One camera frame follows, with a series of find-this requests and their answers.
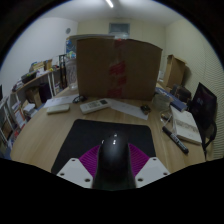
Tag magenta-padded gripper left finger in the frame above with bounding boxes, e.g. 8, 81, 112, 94
56, 143, 103, 189

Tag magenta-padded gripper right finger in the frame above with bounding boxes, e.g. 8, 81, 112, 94
128, 143, 171, 188

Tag black computer mouse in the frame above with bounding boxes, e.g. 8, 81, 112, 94
92, 133, 137, 191

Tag black mouse pad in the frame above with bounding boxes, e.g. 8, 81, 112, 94
50, 119, 157, 175

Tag black marker pen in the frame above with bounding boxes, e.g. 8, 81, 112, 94
161, 125, 190, 155

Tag thick white book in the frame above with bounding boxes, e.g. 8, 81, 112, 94
170, 105, 203, 146

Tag small dark clip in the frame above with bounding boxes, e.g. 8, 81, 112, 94
140, 104, 152, 116

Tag flat white remote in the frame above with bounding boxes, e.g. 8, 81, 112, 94
46, 103, 71, 116

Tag clear plastic container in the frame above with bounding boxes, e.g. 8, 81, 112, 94
153, 93, 171, 112

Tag blue book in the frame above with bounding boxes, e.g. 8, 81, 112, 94
154, 86, 188, 113

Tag black office chair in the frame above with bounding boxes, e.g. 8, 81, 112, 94
189, 82, 218, 161

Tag cluttered shelf unit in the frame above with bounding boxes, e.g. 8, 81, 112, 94
0, 58, 69, 158

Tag tall open cardboard box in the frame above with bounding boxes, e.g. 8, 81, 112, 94
162, 54, 187, 89

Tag large brown cardboard box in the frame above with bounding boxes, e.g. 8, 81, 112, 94
76, 37, 163, 102

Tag frosted glass door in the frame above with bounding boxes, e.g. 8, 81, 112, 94
108, 22, 131, 39

